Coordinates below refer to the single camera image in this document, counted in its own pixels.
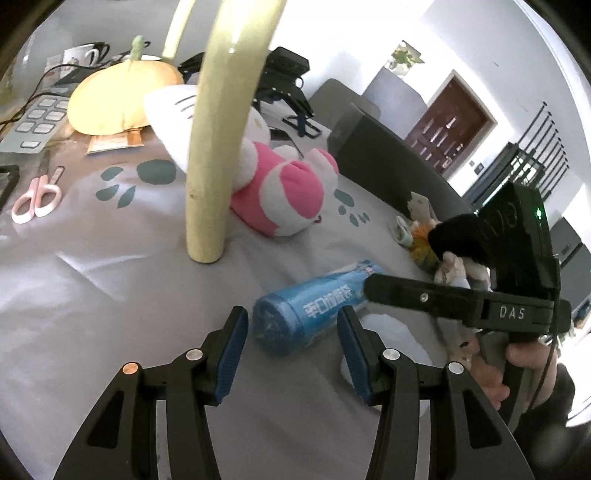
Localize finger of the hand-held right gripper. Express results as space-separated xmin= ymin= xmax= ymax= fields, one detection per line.
xmin=364 ymin=273 xmax=485 ymax=329

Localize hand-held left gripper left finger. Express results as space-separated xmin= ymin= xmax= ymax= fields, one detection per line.
xmin=53 ymin=305 xmax=250 ymax=480

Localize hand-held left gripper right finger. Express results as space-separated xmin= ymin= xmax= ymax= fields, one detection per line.
xmin=337 ymin=305 xmax=539 ymax=480

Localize blue bottle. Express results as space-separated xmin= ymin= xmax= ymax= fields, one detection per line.
xmin=252 ymin=260 xmax=384 ymax=357

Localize grey cardboard box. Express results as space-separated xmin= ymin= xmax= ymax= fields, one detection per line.
xmin=328 ymin=104 xmax=463 ymax=217

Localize person's right forearm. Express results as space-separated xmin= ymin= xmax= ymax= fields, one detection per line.
xmin=512 ymin=364 xmax=585 ymax=480

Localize person's right hand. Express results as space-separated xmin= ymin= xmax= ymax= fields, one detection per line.
xmin=472 ymin=342 xmax=561 ymax=411

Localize beige plush toy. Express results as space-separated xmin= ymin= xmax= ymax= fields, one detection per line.
xmin=434 ymin=253 xmax=490 ymax=289

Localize orange and green plush toy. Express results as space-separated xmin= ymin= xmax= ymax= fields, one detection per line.
xmin=411 ymin=220 xmax=440 ymax=271

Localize black fluffy ball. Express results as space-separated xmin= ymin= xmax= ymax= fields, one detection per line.
xmin=427 ymin=213 xmax=491 ymax=269

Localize small pale green toy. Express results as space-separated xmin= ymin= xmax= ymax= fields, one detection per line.
xmin=392 ymin=217 xmax=414 ymax=248

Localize black-framed glass door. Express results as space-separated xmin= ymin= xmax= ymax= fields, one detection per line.
xmin=462 ymin=141 xmax=542 ymax=208

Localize black metal railing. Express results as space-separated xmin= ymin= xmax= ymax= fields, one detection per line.
xmin=462 ymin=102 xmax=570 ymax=208

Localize grey paw-print tablecloth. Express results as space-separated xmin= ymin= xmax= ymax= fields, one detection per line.
xmin=0 ymin=69 xmax=462 ymax=480

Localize brown wooden door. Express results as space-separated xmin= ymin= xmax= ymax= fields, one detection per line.
xmin=405 ymin=76 xmax=490 ymax=176

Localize white and pink cat plush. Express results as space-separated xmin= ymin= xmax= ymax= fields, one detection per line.
xmin=143 ymin=83 xmax=340 ymax=238

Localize dark grey cabinet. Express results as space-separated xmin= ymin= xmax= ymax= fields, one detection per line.
xmin=362 ymin=67 xmax=426 ymax=112

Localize grey upholstered chair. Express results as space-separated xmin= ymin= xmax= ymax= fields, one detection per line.
xmin=307 ymin=78 xmax=382 ymax=124

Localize pale yellow arched pole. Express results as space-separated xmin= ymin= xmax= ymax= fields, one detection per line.
xmin=163 ymin=0 xmax=288 ymax=265

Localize green potted plant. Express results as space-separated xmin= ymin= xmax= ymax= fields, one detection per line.
xmin=390 ymin=46 xmax=423 ymax=77

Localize brown paper card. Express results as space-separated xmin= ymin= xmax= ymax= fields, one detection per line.
xmin=87 ymin=128 xmax=145 ymax=156

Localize pink scissors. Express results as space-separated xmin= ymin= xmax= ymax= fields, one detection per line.
xmin=11 ymin=148 xmax=65 ymax=225

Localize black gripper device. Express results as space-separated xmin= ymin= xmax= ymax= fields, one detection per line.
xmin=178 ymin=46 xmax=315 ymax=139

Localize orange pumpkin decoration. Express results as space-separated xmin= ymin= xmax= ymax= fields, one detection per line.
xmin=68 ymin=36 xmax=185 ymax=137

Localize white printed mug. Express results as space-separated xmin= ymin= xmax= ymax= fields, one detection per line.
xmin=62 ymin=41 xmax=112 ymax=71

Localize thin black cable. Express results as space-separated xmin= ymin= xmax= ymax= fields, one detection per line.
xmin=526 ymin=335 xmax=562 ymax=411

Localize black rectangular frame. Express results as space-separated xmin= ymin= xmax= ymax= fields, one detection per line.
xmin=283 ymin=114 xmax=322 ymax=139

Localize framed wall picture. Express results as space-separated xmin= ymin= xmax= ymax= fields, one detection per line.
xmin=392 ymin=41 xmax=422 ymax=61

